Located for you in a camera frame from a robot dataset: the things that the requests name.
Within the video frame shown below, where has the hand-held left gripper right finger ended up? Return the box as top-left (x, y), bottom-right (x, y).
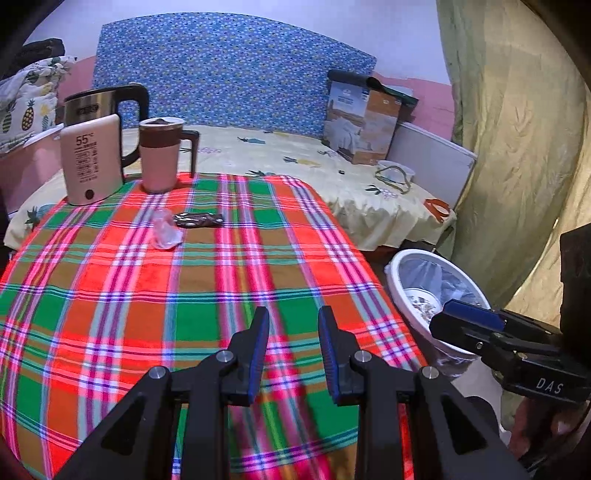
top-left (318, 305), bottom-right (529, 480)

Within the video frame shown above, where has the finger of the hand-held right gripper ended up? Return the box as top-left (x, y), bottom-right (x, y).
top-left (429, 312), bottom-right (494, 357)
top-left (444, 299), bottom-right (505, 332)

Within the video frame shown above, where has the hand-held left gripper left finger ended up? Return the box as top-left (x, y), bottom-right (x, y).
top-left (55, 305), bottom-right (271, 480)

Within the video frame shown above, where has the white round trash bin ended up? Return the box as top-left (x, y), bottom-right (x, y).
top-left (384, 249), bottom-right (493, 377)

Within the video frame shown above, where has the person's right hand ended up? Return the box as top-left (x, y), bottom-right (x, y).
top-left (507, 394), bottom-right (571, 464)

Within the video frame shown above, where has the round printed container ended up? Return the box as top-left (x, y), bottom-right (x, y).
top-left (403, 286), bottom-right (443, 320)

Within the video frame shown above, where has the translucent plastic bin liner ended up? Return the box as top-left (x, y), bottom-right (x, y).
top-left (398, 256), bottom-right (484, 320)

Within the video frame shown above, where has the red green plaid tablecloth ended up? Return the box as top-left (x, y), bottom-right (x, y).
top-left (0, 173), bottom-right (428, 480)

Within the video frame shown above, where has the dark snack wrapper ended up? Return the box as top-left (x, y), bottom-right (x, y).
top-left (172, 212), bottom-right (225, 230)

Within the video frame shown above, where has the yellow fruit print bedsheet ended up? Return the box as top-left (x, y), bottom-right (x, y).
top-left (4, 124), bottom-right (458, 253)

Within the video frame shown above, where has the clear plastic wrapper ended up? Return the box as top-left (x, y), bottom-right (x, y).
top-left (151, 208), bottom-right (184, 250)

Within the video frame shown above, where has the white flat panel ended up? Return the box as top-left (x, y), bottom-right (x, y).
top-left (385, 121), bottom-right (479, 213)

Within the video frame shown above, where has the yellow green curtain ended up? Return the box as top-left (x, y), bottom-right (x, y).
top-left (436, 0), bottom-right (591, 430)

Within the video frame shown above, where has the pink cup with brown lid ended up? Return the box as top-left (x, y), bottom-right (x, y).
top-left (139, 117), bottom-right (201, 193)

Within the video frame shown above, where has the printed cardboard box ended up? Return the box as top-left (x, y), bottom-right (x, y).
top-left (322, 69), bottom-right (419, 166)

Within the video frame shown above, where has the pink rectangular device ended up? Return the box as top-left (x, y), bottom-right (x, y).
top-left (60, 114), bottom-right (125, 206)

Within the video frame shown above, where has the blue floral headboard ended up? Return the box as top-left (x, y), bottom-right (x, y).
top-left (92, 21), bottom-right (378, 139)

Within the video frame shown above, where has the steel electric kettle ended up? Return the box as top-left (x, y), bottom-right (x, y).
top-left (62, 84), bottom-right (150, 184)

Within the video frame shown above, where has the pineapple print pillow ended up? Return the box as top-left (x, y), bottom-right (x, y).
top-left (0, 55), bottom-right (77, 153)

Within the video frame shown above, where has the dark cloth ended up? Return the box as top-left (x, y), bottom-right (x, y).
top-left (11, 39), bottom-right (66, 71)

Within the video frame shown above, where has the orange strap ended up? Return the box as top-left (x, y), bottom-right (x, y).
top-left (424, 198), bottom-right (456, 223)

